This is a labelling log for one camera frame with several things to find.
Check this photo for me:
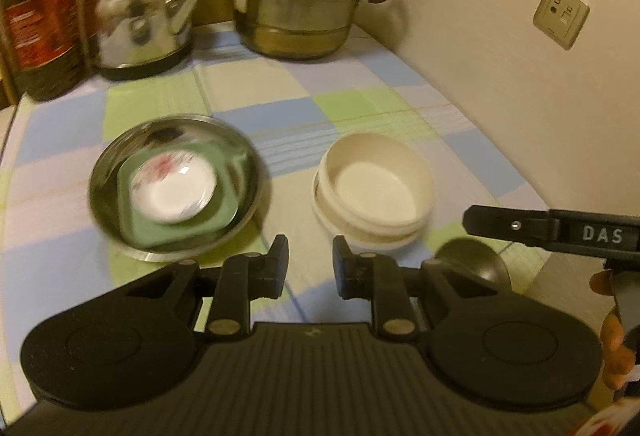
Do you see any white ceramic bowl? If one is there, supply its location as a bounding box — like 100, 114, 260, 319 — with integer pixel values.
311, 176, 428, 253

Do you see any cooking oil bottle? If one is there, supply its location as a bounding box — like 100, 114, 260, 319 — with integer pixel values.
0, 0, 85, 103

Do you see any person's right hand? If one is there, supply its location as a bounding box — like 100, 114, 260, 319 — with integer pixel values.
589, 271, 638, 392

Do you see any floral white saucer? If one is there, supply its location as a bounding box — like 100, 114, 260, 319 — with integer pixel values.
129, 153, 219, 224

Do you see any cream plastic bowl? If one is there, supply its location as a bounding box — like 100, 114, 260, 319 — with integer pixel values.
312, 132, 436, 242

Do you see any beige wall socket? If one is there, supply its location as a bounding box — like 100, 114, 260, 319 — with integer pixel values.
532, 0, 590, 51

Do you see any green square plate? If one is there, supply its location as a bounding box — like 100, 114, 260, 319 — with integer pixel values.
117, 141, 249, 247

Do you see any stainless steel kettle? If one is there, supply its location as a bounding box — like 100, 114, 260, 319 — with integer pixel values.
76, 0, 207, 82

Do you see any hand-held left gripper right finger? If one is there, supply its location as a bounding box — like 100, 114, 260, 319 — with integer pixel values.
331, 235, 483, 343

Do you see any plaid tablecloth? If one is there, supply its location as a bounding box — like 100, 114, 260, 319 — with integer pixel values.
0, 21, 556, 332

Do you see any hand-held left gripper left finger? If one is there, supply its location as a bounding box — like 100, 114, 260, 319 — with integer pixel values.
125, 234, 292, 343

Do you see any wide steel basin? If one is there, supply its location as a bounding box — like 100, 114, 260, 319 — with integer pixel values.
88, 114, 266, 263

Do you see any small stainless steel bowl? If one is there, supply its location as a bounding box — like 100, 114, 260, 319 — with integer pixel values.
432, 238, 512, 298

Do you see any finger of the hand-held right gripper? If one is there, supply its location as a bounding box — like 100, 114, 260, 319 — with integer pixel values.
462, 204, 556, 243

